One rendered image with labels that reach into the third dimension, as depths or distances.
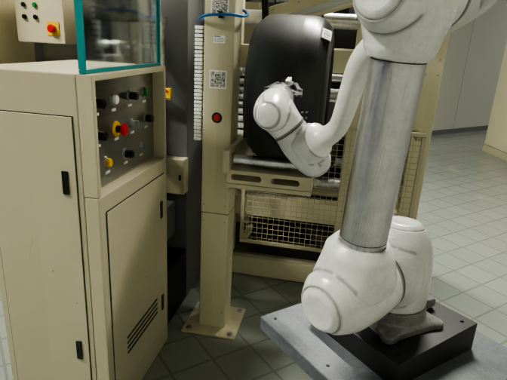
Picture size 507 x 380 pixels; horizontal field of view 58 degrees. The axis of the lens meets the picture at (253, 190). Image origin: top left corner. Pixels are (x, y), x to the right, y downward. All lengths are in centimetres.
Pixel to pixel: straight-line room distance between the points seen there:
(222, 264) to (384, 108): 149
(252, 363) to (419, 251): 125
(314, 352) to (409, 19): 81
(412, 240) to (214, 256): 125
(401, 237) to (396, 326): 23
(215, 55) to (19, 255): 105
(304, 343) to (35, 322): 99
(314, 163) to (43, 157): 82
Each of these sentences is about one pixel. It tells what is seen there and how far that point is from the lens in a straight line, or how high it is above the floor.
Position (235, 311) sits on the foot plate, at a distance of 249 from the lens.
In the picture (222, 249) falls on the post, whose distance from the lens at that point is 216.
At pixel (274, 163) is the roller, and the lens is 188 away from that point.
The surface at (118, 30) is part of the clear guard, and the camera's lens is 159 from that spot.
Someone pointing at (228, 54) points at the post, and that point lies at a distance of 194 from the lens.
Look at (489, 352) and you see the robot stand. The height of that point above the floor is 65.
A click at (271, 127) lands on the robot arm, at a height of 116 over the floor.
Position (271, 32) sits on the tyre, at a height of 142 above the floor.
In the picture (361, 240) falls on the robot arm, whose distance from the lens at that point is 94.
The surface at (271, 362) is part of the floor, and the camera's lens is 221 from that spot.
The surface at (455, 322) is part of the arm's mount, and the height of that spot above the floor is 72.
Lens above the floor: 139
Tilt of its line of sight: 18 degrees down
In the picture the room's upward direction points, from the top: 3 degrees clockwise
